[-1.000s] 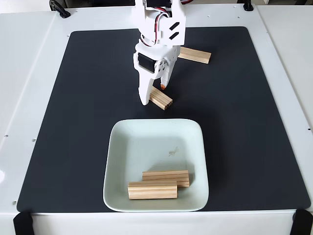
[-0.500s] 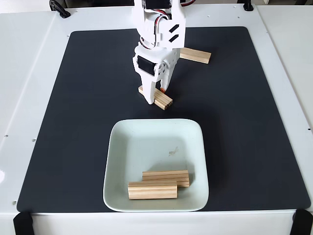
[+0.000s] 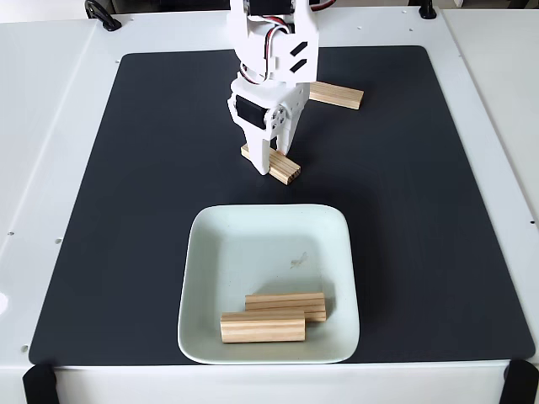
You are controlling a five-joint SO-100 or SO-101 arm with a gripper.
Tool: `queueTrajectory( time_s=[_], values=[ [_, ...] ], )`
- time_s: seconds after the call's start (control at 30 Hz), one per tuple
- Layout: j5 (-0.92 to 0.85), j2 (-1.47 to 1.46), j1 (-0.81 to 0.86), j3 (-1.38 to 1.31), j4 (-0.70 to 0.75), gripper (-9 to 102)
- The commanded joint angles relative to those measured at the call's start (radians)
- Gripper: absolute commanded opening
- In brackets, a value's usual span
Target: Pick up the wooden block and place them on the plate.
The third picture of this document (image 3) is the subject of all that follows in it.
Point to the black corner bracket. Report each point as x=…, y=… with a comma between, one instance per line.
x=40, y=385
x=522, y=383

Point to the pale green square plate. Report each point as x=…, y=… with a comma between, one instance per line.
x=236, y=252

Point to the black rubber mat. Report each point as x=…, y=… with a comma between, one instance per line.
x=126, y=210

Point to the black table clamp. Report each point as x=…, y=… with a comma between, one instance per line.
x=103, y=14
x=427, y=10

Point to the plain wooden block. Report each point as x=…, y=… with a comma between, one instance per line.
x=337, y=94
x=261, y=327

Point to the grooved wooden block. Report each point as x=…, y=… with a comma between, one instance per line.
x=295, y=301
x=284, y=168

